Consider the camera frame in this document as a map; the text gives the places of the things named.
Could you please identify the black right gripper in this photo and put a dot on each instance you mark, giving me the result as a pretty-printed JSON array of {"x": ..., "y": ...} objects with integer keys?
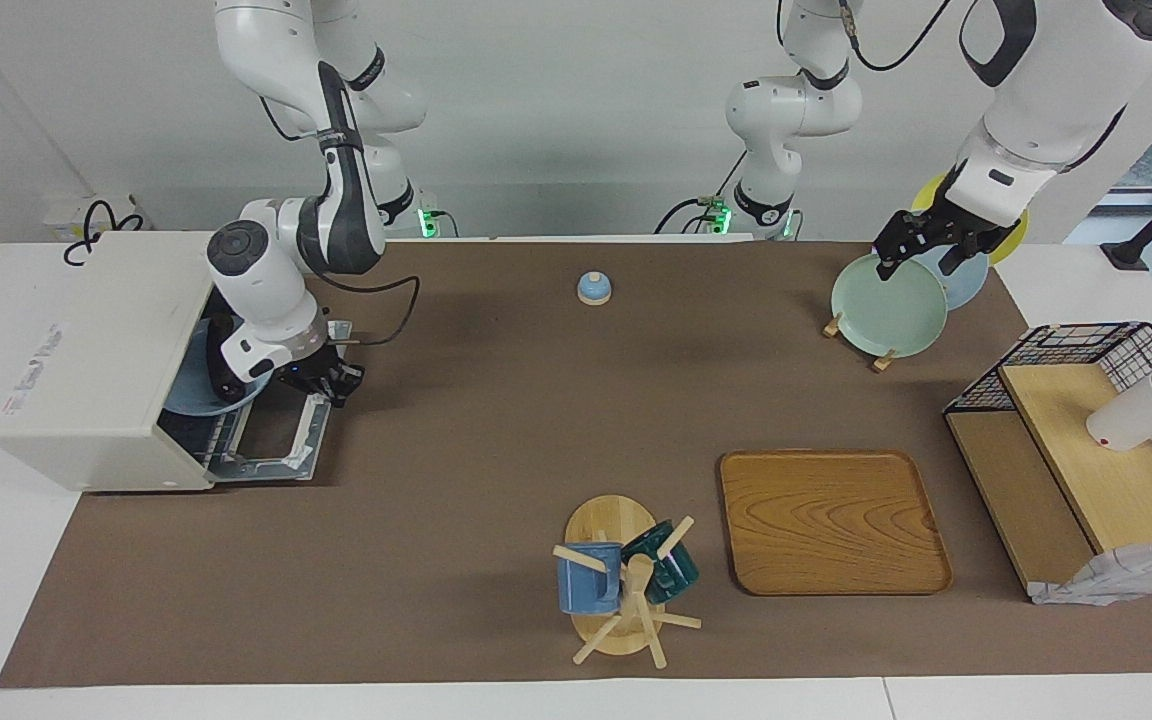
[{"x": 321, "y": 375}]

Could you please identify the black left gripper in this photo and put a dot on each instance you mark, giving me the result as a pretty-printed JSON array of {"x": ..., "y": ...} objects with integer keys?
[{"x": 956, "y": 225}]

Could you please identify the oven door with glass window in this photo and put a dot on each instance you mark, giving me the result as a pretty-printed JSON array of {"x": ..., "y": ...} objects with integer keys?
[{"x": 256, "y": 470}]

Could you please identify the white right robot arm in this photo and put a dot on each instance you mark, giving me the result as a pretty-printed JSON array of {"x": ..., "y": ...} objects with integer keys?
[{"x": 256, "y": 290}]

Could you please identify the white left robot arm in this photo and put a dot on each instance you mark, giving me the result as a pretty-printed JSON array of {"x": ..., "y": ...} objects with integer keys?
[{"x": 1056, "y": 80}]

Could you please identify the metal oven rack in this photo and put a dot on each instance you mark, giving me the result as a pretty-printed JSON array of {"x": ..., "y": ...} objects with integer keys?
[{"x": 196, "y": 440}]

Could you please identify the white toaster oven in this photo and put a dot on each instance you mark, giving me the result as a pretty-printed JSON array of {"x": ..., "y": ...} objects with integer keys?
[{"x": 86, "y": 380}]

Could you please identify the light blue racked plate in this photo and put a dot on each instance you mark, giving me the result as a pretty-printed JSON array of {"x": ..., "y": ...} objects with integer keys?
[{"x": 966, "y": 285}]

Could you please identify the pale green plate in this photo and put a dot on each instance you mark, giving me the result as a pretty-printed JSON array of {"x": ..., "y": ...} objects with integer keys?
[{"x": 886, "y": 310}]

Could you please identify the yellow plate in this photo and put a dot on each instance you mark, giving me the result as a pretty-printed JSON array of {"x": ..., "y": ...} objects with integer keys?
[{"x": 1008, "y": 245}]

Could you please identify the wooden plate rack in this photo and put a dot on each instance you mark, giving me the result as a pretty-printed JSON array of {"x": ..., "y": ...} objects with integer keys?
[{"x": 831, "y": 326}]

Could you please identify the brown table mat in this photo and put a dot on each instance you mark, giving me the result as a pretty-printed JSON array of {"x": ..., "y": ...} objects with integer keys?
[{"x": 456, "y": 450}]

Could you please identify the white cup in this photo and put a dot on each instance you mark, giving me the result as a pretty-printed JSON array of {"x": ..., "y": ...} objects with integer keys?
[{"x": 1131, "y": 420}]

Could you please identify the wooden serving tray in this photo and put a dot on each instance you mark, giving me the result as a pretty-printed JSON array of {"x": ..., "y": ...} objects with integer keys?
[{"x": 826, "y": 520}]

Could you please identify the wooden mug tree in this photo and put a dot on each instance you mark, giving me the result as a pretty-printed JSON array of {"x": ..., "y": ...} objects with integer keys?
[{"x": 606, "y": 520}]

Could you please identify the wooden two-tier shelf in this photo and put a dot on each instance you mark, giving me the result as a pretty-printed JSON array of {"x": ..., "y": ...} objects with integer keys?
[{"x": 1116, "y": 480}]

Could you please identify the blue mug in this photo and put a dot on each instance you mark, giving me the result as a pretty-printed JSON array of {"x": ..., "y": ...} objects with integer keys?
[{"x": 586, "y": 585}]

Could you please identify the white patterned cloth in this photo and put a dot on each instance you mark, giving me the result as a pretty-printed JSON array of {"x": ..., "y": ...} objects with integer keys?
[{"x": 1116, "y": 575}]

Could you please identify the dark green mug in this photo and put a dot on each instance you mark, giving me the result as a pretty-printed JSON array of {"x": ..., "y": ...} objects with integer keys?
[{"x": 676, "y": 575}]

